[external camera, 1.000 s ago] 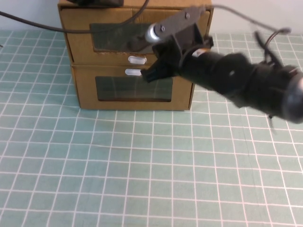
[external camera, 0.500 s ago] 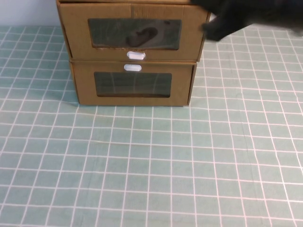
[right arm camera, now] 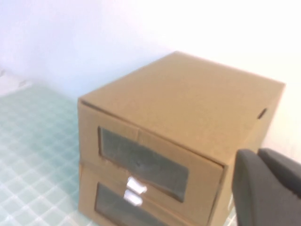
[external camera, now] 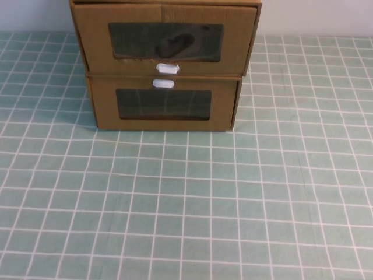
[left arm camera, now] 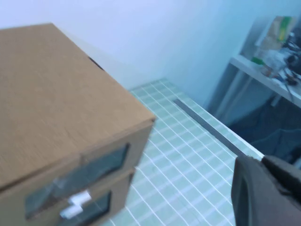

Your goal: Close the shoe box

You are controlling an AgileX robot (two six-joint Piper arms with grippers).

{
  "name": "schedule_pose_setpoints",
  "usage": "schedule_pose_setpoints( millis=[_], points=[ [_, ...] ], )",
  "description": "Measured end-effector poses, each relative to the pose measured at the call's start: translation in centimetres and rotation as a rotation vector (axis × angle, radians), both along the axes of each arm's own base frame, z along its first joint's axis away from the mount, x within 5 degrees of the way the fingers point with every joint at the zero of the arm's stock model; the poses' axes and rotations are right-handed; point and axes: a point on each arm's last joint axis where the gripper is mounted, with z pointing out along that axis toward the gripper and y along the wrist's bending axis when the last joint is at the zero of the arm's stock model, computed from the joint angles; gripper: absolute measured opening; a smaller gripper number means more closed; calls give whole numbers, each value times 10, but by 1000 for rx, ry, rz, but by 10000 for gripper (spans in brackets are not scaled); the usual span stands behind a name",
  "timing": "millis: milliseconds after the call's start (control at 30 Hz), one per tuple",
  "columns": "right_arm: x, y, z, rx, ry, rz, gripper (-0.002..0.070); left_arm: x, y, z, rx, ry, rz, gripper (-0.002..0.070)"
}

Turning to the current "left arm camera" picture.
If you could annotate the dark blue cloth bag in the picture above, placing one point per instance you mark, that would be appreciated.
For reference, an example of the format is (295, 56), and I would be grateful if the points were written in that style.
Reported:
(270, 131)

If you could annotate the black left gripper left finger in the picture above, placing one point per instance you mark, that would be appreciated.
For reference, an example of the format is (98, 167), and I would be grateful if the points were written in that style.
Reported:
(254, 200)

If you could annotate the white shelf table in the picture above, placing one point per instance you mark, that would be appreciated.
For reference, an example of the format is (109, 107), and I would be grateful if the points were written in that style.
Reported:
(258, 75)

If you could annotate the tan and green package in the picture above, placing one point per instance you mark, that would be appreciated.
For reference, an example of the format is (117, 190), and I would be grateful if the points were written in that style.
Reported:
(275, 30)

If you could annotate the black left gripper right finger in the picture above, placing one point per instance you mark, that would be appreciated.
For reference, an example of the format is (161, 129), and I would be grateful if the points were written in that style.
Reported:
(287, 179)

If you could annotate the green checked tablecloth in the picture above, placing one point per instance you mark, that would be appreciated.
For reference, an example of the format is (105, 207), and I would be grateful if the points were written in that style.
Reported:
(183, 164)

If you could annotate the grey tape strip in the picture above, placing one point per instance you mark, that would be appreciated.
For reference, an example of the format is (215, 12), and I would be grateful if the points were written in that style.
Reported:
(207, 124)

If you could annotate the cardboard drawer with window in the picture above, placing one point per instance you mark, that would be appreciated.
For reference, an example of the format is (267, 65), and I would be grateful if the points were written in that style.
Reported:
(82, 179)
(118, 193)

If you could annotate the brown cardboard box shell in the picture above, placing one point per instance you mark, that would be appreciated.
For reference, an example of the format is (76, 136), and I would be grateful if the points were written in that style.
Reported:
(58, 94)

